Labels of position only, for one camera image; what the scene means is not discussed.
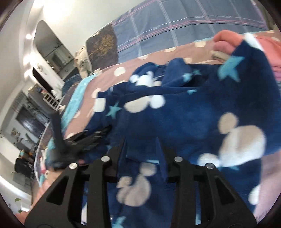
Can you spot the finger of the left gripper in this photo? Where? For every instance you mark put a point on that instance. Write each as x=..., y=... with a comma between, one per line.
x=73, y=148

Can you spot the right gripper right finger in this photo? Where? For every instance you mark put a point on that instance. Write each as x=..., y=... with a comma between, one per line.
x=203, y=198

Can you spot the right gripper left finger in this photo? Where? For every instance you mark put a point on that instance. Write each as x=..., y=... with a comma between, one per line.
x=79, y=196

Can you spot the navy star fleece pajama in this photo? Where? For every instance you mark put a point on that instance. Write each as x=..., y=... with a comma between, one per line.
x=186, y=122

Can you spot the beige crumpled clothes pile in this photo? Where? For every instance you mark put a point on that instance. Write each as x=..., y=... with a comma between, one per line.
x=82, y=62

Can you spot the blue plaid headboard cover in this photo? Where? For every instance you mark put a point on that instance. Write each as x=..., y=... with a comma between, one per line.
x=157, y=25

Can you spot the pink polka dot bedspread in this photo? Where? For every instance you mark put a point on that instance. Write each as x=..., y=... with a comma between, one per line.
x=105, y=74

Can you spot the coral folded garment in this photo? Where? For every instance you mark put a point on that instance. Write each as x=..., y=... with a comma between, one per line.
x=226, y=41

